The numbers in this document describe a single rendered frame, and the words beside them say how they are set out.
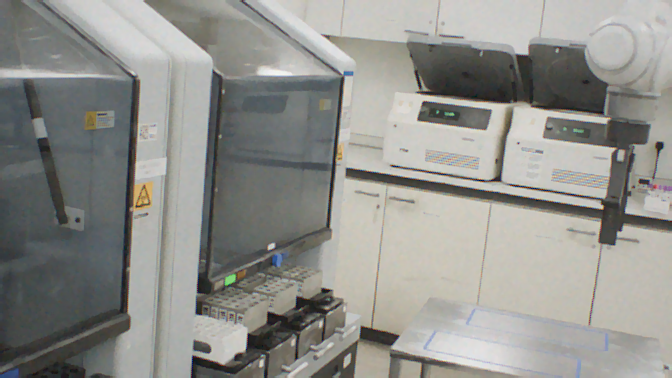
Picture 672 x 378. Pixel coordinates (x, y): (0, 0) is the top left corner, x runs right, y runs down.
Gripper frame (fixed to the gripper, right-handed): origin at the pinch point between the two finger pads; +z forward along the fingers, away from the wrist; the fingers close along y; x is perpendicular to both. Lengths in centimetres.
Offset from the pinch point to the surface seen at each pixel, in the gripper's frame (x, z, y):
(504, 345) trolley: 22, 38, 33
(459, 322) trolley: 35, 38, 42
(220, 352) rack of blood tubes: 70, 36, -15
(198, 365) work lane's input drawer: 75, 40, -16
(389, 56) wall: 149, -22, 282
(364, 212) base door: 130, 54, 219
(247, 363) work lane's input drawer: 67, 39, -10
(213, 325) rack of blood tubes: 77, 34, -8
